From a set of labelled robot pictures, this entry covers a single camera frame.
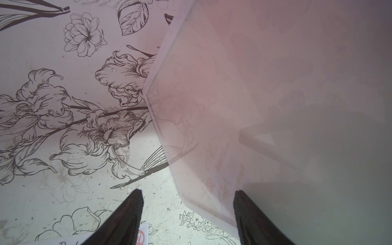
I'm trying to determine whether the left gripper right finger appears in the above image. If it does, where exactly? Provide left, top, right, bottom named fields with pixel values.
left=233, top=190, right=294, bottom=245

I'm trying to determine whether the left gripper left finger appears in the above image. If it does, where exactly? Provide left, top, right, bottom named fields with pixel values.
left=83, top=189, right=144, bottom=245

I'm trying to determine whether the old red menu sheet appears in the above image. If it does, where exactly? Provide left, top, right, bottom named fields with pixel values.
left=23, top=223, right=149, bottom=245

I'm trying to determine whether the clear acrylic menu holder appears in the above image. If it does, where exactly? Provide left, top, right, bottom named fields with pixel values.
left=146, top=1, right=392, bottom=245

